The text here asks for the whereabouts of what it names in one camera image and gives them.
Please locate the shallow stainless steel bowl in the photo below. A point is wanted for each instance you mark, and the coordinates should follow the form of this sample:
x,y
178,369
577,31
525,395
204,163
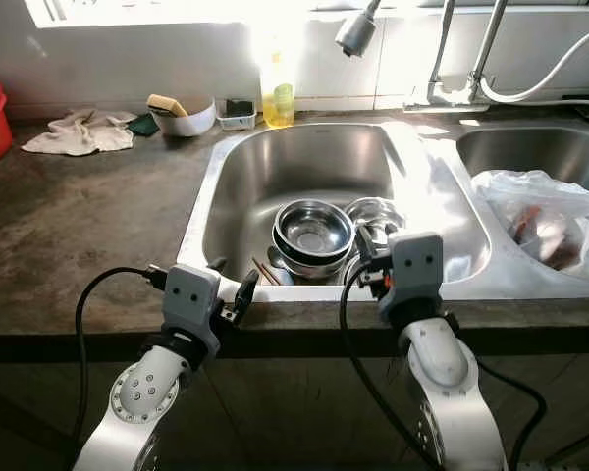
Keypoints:
x,y
373,211

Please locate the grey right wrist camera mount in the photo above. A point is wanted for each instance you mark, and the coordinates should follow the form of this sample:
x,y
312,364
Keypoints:
x,y
415,265

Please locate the black sponge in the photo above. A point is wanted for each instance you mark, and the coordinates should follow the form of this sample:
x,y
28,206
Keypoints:
x,y
238,107

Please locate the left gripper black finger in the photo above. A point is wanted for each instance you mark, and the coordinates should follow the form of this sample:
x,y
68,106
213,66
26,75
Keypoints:
x,y
247,288
217,264

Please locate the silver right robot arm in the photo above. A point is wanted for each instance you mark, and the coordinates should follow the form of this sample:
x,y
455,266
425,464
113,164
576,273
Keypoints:
x,y
437,363

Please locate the wide stainless steel bowl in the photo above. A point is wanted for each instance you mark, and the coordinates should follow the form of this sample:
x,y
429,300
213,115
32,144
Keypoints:
x,y
355,273

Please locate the yellow sponge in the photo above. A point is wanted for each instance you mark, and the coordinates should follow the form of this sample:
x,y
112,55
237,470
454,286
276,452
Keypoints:
x,y
167,104

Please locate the clear plastic bag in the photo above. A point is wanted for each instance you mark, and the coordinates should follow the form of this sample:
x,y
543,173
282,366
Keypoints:
x,y
530,201

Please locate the stainless steel double sink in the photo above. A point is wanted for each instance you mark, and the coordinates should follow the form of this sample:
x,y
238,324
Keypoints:
x,y
294,177

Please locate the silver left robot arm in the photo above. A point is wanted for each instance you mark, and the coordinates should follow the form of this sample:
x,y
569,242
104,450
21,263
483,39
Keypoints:
x,y
142,397

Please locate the yellow dish soap bottle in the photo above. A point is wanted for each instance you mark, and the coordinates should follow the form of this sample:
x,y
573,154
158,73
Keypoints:
x,y
277,103

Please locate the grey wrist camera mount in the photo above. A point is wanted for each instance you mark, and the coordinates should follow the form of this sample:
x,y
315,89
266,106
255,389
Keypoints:
x,y
415,265
189,297

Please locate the chrome faucet pipe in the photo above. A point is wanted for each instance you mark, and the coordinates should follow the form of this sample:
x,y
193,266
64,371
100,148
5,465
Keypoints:
x,y
489,49

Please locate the small clear plastic tray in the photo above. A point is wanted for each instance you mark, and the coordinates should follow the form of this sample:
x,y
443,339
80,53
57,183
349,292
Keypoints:
x,y
237,121

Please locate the green scouring pad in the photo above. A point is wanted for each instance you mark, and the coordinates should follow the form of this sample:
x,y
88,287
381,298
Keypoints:
x,y
143,125

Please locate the white bowl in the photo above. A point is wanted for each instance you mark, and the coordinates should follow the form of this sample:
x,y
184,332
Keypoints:
x,y
191,122

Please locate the beige cloth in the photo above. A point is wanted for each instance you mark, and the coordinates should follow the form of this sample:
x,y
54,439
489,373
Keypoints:
x,y
80,132

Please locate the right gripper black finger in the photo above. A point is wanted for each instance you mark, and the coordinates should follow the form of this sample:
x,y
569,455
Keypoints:
x,y
383,236
364,241

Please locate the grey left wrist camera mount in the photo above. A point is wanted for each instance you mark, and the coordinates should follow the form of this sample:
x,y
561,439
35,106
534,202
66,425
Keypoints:
x,y
189,297

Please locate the brown wooden chopstick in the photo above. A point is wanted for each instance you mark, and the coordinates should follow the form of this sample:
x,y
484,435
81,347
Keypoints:
x,y
263,272

